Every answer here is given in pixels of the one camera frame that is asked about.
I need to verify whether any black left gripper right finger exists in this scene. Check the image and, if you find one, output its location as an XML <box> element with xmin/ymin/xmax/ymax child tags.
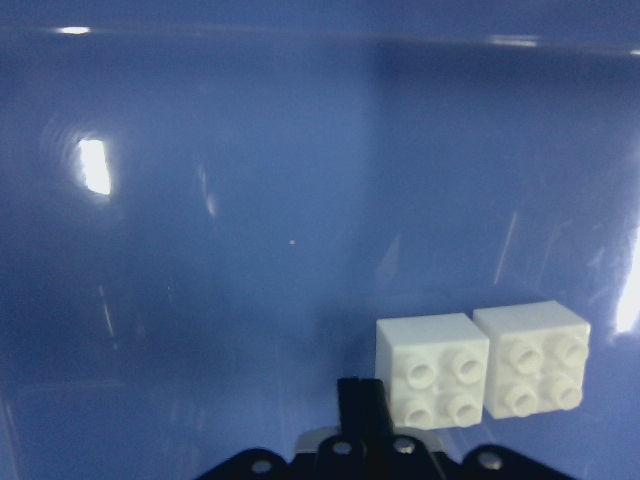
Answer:
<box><xmin>360</xmin><ymin>379</ymin><xmax>394</xmax><ymax>442</ymax></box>

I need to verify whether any white block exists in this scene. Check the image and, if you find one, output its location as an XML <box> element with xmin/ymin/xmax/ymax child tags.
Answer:
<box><xmin>375</xmin><ymin>313</ymin><xmax>489</xmax><ymax>430</ymax></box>
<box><xmin>473</xmin><ymin>301</ymin><xmax>591</xmax><ymax>419</ymax></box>

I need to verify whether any blue plastic tray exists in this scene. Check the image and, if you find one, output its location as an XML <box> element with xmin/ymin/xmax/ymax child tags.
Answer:
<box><xmin>1</xmin><ymin>1</ymin><xmax>639</xmax><ymax>479</ymax></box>

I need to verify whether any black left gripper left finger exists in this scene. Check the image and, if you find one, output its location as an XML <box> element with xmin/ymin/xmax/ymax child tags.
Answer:
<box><xmin>337</xmin><ymin>377</ymin><xmax>362</xmax><ymax>439</ymax></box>

